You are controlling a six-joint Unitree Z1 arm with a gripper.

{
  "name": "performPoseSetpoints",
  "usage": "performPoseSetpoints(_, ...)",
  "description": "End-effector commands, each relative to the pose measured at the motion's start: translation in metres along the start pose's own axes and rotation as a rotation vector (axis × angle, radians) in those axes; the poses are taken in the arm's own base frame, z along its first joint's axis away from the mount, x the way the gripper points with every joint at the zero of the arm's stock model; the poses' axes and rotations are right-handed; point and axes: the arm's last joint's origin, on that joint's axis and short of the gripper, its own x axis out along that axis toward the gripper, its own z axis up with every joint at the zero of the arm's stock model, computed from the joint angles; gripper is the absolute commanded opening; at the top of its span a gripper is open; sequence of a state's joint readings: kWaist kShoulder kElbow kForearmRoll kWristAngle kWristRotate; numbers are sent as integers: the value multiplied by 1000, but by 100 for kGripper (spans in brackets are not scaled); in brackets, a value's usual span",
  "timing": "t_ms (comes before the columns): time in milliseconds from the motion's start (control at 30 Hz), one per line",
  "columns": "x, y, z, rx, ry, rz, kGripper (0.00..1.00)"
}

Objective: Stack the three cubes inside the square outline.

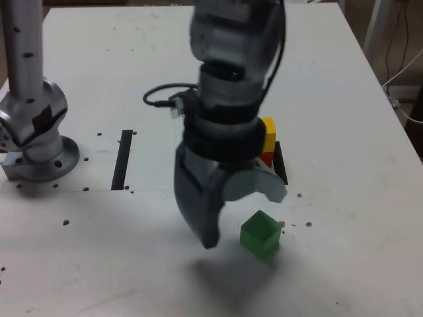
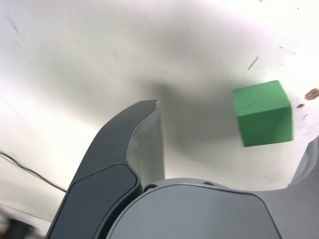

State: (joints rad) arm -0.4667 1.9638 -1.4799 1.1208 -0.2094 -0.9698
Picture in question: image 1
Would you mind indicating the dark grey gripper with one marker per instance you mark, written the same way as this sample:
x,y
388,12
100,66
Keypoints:
x,y
205,171

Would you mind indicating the green cube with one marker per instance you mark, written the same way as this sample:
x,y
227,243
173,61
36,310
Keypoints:
x,y
259,236

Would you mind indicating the red cube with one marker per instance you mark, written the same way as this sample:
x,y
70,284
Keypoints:
x,y
267,159

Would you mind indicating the yellow cube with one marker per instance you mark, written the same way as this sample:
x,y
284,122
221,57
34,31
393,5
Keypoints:
x,y
270,132

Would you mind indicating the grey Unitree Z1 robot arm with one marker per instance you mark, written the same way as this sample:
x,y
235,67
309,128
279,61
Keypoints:
x,y
26,66

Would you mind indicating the black tape square outline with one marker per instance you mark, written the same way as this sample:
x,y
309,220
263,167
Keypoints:
x,y
281,162

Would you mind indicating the black tape strip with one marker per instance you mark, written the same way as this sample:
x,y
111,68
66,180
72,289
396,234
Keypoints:
x,y
120,165

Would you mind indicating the white metal stand leg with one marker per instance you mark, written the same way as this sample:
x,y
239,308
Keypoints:
x,y
373,26

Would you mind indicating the gripper-mounted camera box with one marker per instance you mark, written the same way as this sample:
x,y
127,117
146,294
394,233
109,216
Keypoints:
x,y
181,104

